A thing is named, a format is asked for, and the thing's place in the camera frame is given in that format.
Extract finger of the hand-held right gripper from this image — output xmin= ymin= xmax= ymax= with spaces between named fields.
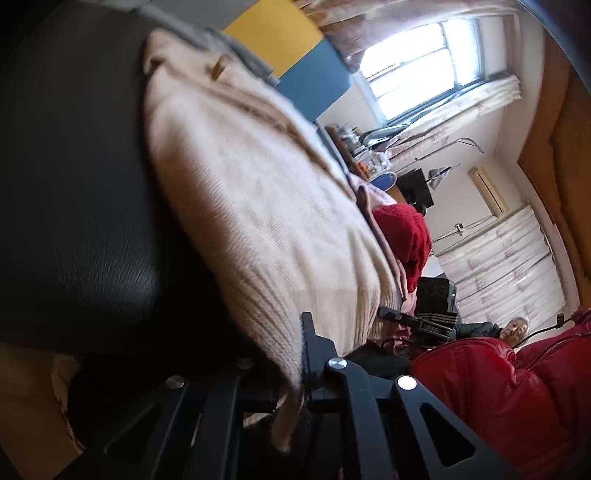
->
xmin=379 ymin=305 xmax=419 ymax=325

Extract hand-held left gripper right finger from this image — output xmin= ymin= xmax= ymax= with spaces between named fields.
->
xmin=299 ymin=312 xmax=519 ymax=480

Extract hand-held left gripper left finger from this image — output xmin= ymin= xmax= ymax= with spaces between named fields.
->
xmin=55 ymin=359 xmax=283 ymax=480

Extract beige knit sweater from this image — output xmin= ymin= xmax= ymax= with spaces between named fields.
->
xmin=141 ymin=28 xmax=403 ymax=454

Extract red knit cloth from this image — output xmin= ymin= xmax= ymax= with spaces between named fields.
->
xmin=372 ymin=202 xmax=433 ymax=281

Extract white floral door curtain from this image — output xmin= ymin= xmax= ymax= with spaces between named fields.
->
xmin=435 ymin=204 xmax=570 ymax=325

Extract pink cloth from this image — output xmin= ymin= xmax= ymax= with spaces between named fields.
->
xmin=346 ymin=172 xmax=420 ymax=334

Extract black monitor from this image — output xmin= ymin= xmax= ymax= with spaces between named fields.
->
xmin=395 ymin=167 xmax=435 ymax=216

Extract desk lamp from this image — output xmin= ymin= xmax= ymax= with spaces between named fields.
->
xmin=426 ymin=163 xmax=463 ymax=193

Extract wooden side table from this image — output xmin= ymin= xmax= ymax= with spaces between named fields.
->
xmin=323 ymin=124 xmax=408 ymax=205

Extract curved metal rod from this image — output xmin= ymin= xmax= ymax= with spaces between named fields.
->
xmin=392 ymin=135 xmax=485 ymax=163

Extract clutter of bottles and jars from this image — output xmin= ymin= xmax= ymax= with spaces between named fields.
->
xmin=329 ymin=124 xmax=394 ymax=182

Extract cream floral window curtain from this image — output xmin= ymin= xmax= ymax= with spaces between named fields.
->
xmin=364 ymin=74 xmax=523 ymax=161
xmin=295 ymin=0 xmax=520 ymax=73

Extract blue headboard panel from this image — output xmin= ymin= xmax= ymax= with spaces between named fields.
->
xmin=276 ymin=36 xmax=355 ymax=124

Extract black leather cushion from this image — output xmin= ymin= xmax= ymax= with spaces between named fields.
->
xmin=0 ymin=0 xmax=259 ymax=416

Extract yellow headboard panel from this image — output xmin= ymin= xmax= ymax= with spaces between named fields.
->
xmin=222 ymin=0 xmax=325 ymax=80

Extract grey cloth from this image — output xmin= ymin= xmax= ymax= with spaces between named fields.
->
xmin=134 ymin=0 xmax=280 ymax=88

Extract black cable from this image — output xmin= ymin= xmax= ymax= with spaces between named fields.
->
xmin=522 ymin=313 xmax=568 ymax=344

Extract wall air conditioner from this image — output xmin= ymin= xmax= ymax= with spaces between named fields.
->
xmin=466 ymin=165 xmax=512 ymax=219

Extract metal frame window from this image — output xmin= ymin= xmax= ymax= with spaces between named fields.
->
xmin=357 ymin=17 xmax=494 ymax=124

